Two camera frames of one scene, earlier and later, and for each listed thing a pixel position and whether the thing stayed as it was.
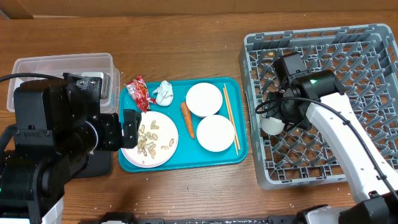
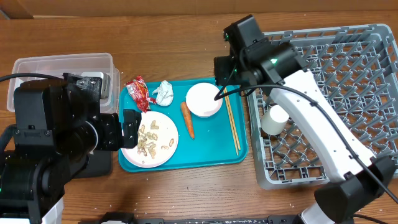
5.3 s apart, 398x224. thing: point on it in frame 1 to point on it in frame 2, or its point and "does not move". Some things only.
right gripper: [274, 109] to [229, 73]
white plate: [157, 141] does not move
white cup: [272, 126] does not move
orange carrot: [188, 117] does not move
